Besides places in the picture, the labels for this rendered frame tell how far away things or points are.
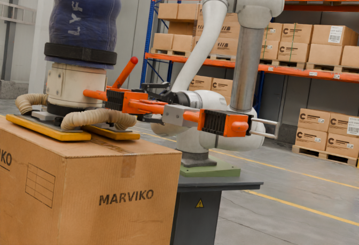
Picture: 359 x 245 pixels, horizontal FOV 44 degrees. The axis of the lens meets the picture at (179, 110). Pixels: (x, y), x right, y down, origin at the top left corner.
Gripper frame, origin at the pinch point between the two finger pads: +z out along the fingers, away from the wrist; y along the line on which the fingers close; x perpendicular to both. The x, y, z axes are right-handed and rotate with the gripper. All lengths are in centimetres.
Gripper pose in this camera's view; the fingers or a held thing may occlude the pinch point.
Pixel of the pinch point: (130, 101)
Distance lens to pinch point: 124.2
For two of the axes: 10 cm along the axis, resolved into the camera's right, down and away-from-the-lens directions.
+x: -7.2, -1.6, 6.7
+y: -1.3, 9.9, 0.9
